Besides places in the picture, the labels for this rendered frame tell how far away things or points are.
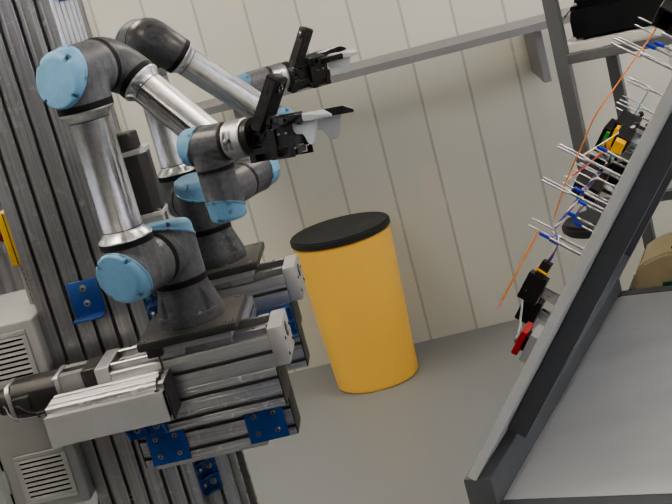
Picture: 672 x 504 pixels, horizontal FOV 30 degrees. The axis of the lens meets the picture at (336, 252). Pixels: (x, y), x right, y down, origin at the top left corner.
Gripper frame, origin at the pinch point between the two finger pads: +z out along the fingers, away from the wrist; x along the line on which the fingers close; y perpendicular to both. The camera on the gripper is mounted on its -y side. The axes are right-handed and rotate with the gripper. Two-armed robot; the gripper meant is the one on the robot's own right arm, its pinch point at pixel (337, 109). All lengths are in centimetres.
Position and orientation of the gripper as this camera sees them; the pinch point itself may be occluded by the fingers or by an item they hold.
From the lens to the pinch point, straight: 231.5
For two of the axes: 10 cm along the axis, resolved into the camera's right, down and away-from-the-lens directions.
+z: 8.6, -1.0, -5.0
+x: -4.7, 1.9, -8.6
